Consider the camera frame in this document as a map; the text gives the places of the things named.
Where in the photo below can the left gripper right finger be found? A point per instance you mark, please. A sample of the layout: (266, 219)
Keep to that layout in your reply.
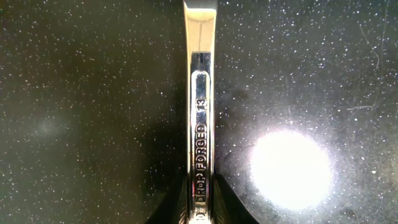
(227, 205)

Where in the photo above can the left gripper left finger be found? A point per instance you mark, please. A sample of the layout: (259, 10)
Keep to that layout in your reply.
(174, 208)

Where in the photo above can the wrench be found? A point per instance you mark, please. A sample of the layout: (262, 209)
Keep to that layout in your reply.
(200, 93)

